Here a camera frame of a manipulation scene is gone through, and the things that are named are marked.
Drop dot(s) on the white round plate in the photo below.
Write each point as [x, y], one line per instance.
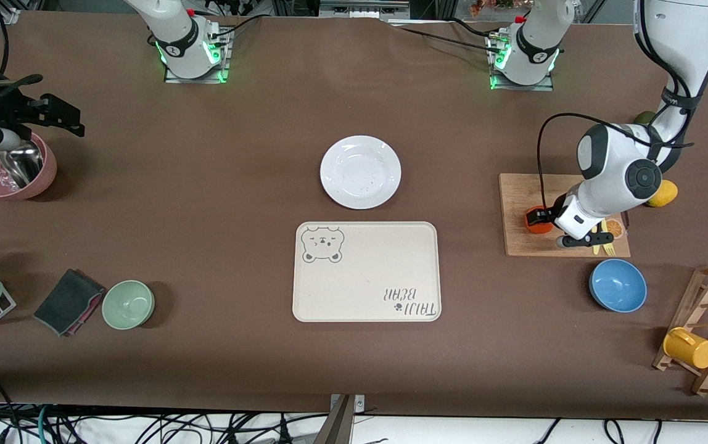
[360, 172]

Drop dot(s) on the yellow plastic fork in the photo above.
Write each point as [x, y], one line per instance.
[609, 251]

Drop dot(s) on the orange slice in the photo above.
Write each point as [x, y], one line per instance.
[617, 228]

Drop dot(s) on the steel scoop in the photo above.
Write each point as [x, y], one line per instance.
[21, 163]

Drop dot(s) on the pink bowl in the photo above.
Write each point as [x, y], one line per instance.
[42, 176]

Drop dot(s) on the yellow mug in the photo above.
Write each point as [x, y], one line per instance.
[690, 348]

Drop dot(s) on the brown metal stand leg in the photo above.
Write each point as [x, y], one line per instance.
[335, 425]

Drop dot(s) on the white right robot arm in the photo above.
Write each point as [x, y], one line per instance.
[175, 31]

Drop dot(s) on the yellow lemon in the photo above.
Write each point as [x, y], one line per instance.
[667, 194]

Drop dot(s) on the silver table bracket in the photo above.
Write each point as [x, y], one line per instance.
[359, 404]

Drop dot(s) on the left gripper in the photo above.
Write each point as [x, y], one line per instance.
[555, 212]

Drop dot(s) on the wooden cutting board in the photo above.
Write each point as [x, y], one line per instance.
[526, 191]

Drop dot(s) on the blue bowl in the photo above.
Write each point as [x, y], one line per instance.
[618, 285]

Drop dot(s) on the orange mandarin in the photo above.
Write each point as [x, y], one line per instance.
[539, 229]

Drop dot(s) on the dark green avocado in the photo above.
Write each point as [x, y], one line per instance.
[642, 117]

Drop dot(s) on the cream bear print tray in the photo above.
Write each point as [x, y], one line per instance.
[366, 265]

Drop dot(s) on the yellow plastic knife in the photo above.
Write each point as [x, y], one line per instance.
[596, 251]

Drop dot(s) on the pale green bowl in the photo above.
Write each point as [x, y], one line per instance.
[127, 305]

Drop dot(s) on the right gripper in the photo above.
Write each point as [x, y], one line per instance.
[10, 111]

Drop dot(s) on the dark grey folded cloth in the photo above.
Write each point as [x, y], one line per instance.
[67, 302]

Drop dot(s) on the clear ice pieces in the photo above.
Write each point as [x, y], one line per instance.
[1, 179]

